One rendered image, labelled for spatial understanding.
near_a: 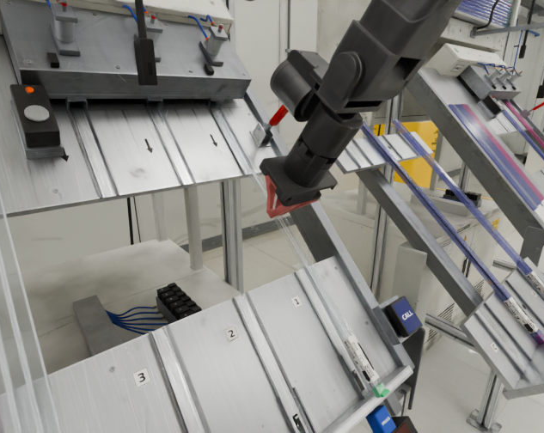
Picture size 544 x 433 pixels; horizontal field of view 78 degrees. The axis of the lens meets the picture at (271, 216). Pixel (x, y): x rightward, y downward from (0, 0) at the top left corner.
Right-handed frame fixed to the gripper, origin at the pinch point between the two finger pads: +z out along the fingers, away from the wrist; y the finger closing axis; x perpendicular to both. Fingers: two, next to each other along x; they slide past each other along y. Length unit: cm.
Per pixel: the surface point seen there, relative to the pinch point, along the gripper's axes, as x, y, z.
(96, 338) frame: -2.1, 24.7, 35.9
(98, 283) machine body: -23, 18, 59
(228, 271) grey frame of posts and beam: -7.7, -10.0, 41.8
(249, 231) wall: -81, -117, 177
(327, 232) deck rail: 6.0, -8.0, 0.9
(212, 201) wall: -102, -85, 153
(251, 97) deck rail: -24.1, -8.5, -2.4
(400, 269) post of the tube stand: 16.1, -29.6, 10.1
